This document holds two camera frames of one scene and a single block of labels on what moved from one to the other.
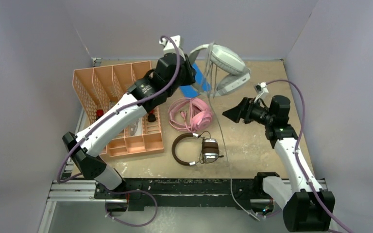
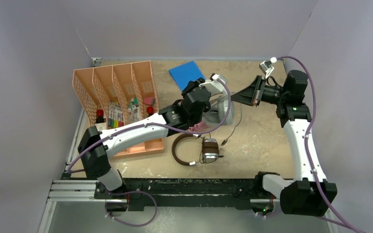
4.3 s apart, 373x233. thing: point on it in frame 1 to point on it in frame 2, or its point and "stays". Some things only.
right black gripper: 247,106 to 252,95
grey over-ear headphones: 224,71 to 221,113
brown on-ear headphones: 210,149 stays
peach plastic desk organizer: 100,87 stays
